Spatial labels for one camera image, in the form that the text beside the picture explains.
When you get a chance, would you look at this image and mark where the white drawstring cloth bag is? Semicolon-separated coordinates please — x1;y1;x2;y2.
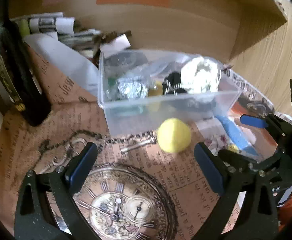
180;56;221;94

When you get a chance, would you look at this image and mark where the grey shiny bundle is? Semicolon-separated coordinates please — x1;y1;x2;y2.
116;78;151;100

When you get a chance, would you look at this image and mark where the black white plaid pouch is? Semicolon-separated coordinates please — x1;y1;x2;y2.
162;72;187;95

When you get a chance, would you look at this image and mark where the green knitted cloth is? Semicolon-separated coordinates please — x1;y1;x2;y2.
107;77;118;93

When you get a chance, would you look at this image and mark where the orange printed plastic bag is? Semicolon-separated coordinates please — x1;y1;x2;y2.
195;97;279;160

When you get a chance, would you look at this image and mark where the newspaper sheet on right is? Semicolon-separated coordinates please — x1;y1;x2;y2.
222;65;292;124

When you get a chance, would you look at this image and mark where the floral crumpled cloth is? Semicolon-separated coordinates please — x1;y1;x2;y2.
204;134;240;156

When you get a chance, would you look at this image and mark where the yellow foam ball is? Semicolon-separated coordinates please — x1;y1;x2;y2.
157;118;192;153

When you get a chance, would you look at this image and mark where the wooden shelf unit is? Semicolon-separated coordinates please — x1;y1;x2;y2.
0;0;292;114

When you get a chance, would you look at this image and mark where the yellow foam sponge block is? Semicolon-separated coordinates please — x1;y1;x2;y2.
148;80;163;97

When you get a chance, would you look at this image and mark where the clear plastic storage box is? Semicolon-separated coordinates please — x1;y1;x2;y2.
98;50;240;136

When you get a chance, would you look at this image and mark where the clear plastic box lid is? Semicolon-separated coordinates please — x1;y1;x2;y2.
24;33;99;96

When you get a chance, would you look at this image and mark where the small white card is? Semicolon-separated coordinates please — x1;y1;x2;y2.
100;34;131;59

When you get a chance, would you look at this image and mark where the dark glass bottle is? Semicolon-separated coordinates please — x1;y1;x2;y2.
0;17;51;127

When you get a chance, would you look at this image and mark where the stack of newspapers and magazines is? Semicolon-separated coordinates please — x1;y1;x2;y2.
11;12;104;59

